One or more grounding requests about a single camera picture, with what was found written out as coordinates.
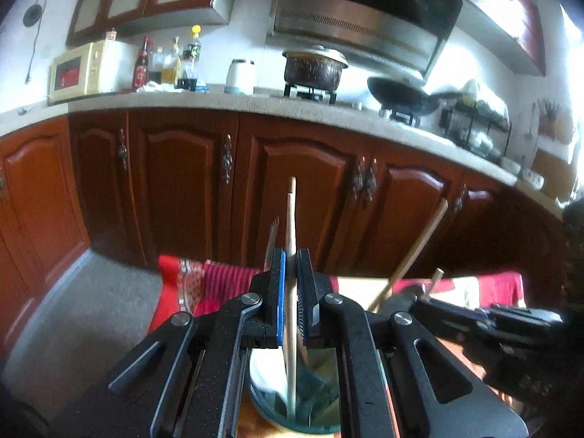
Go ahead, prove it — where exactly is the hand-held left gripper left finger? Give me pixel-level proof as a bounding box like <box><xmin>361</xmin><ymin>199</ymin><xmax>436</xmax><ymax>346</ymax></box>
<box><xmin>50</xmin><ymin>250</ymin><xmax>288</xmax><ymax>438</ymax></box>

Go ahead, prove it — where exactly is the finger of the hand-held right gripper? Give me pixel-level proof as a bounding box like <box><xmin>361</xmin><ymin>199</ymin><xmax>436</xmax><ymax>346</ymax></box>
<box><xmin>381</xmin><ymin>291</ymin><xmax>485</xmax><ymax>341</ymax></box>

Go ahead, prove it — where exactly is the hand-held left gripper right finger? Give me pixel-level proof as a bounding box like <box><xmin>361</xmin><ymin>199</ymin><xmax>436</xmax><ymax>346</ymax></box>
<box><xmin>296</xmin><ymin>248</ymin><xmax>530</xmax><ymax>438</ymax></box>

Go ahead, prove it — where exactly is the light wooden chopstick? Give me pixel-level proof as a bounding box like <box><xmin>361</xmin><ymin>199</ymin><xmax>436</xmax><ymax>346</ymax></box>
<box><xmin>285</xmin><ymin>193</ymin><xmax>298</xmax><ymax>417</ymax></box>
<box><xmin>367</xmin><ymin>198</ymin><xmax>450</xmax><ymax>314</ymax></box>
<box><xmin>289</xmin><ymin>176</ymin><xmax>299</xmax><ymax>253</ymax></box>
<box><xmin>422</xmin><ymin>268</ymin><xmax>445</xmax><ymax>303</ymax></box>

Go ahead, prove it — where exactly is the metal fork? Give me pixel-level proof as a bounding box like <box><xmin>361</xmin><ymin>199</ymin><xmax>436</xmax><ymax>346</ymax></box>
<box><xmin>265</xmin><ymin>216</ymin><xmax>280</xmax><ymax>272</ymax></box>

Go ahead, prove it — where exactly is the clear glass cup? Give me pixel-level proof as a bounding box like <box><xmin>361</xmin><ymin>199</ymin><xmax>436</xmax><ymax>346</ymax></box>
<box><xmin>248</xmin><ymin>346</ymin><xmax>344</xmax><ymax>435</ymax></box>

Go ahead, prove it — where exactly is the checked fleece blanket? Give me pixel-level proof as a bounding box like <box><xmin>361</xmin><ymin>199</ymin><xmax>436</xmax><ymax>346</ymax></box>
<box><xmin>148</xmin><ymin>255</ymin><xmax>525</xmax><ymax>438</ymax></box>

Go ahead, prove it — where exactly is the brown wooden base cabinet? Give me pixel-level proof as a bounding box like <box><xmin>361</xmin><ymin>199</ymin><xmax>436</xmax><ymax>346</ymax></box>
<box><xmin>0</xmin><ymin>108</ymin><xmax>571</xmax><ymax>343</ymax></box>

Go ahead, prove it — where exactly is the pale stone countertop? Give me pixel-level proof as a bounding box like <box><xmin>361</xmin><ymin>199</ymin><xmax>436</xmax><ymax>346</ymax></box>
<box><xmin>0</xmin><ymin>88</ymin><xmax>569</xmax><ymax>220</ymax></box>

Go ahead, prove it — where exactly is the black dish rack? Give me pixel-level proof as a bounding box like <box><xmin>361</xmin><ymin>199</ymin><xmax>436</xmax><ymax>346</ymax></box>
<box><xmin>439</xmin><ymin>96</ymin><xmax>512</xmax><ymax>157</ymax></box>

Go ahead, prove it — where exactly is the black gas stove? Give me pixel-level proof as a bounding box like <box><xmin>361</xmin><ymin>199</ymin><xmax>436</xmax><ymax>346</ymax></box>
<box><xmin>282</xmin><ymin>82</ymin><xmax>339</xmax><ymax>104</ymax></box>

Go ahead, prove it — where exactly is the black wok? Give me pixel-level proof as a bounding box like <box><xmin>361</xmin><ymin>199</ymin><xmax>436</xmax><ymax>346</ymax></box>
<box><xmin>367</xmin><ymin>76</ymin><xmax>462</xmax><ymax>118</ymax></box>

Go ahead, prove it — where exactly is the round wooden cutting board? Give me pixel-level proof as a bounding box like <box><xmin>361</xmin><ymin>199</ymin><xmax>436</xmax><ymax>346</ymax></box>
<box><xmin>556</xmin><ymin>110</ymin><xmax>576</xmax><ymax>144</ymax></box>

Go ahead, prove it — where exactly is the white electric kettle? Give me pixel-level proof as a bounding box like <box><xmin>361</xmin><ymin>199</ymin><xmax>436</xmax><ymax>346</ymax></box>
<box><xmin>224</xmin><ymin>58</ymin><xmax>256</xmax><ymax>97</ymax></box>

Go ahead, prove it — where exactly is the dark cooking pot with lid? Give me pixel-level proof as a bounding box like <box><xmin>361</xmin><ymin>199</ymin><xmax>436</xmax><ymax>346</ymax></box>
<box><xmin>281</xmin><ymin>45</ymin><xmax>350</xmax><ymax>90</ymax></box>

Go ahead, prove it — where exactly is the white cloth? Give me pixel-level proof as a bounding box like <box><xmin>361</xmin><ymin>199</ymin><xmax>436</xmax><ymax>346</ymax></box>
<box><xmin>137</xmin><ymin>80</ymin><xmax>176</xmax><ymax>94</ymax></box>

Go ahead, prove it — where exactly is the yellow cap soy bottle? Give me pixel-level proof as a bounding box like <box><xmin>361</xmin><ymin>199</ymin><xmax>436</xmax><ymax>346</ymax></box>
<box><xmin>178</xmin><ymin>24</ymin><xmax>203</xmax><ymax>91</ymax></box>

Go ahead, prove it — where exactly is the yellow cooking oil bottle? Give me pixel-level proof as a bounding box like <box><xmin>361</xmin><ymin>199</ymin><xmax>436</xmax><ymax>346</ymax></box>
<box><xmin>161</xmin><ymin>36</ymin><xmax>183</xmax><ymax>88</ymax></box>

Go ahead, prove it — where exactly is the dark sauce bottle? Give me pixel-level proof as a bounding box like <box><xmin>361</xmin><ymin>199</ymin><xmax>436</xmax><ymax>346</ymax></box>
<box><xmin>150</xmin><ymin>46</ymin><xmax>165</xmax><ymax>85</ymax></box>

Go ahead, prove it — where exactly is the red label glass bottle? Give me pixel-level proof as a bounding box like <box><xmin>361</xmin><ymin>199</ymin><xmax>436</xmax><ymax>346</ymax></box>
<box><xmin>132</xmin><ymin>35</ymin><xmax>151</xmax><ymax>91</ymax></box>

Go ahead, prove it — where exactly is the steel range hood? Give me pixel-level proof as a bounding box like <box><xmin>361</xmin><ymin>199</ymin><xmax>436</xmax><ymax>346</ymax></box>
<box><xmin>266</xmin><ymin>0</ymin><xmax>464</xmax><ymax>79</ymax></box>

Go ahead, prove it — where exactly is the cream microwave oven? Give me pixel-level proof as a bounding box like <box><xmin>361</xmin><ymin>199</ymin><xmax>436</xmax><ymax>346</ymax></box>
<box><xmin>48</xmin><ymin>39</ymin><xmax>138</xmax><ymax>105</ymax></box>

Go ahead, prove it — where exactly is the white utensil handle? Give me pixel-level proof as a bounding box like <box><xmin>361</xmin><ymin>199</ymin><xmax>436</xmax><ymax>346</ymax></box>
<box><xmin>252</xmin><ymin>349</ymin><xmax>288</xmax><ymax>397</ymax></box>

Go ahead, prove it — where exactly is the red wooden wall cabinet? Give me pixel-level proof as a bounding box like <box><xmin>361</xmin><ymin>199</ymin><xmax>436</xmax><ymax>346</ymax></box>
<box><xmin>456</xmin><ymin>0</ymin><xmax>548</xmax><ymax>77</ymax></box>

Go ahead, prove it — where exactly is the black wall cable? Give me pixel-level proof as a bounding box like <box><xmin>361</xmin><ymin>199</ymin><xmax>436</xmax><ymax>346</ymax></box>
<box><xmin>23</xmin><ymin>0</ymin><xmax>50</xmax><ymax>84</ymax></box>

